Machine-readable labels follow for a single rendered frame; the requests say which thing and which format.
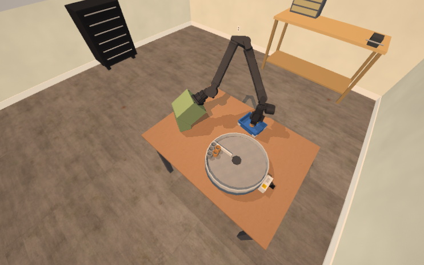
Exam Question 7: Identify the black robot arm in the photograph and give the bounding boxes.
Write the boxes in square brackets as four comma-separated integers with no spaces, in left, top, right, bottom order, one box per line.
[191,35,275,126]

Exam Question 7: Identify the blue crate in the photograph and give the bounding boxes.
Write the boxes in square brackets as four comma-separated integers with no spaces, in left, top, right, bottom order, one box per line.
[238,112,267,138]

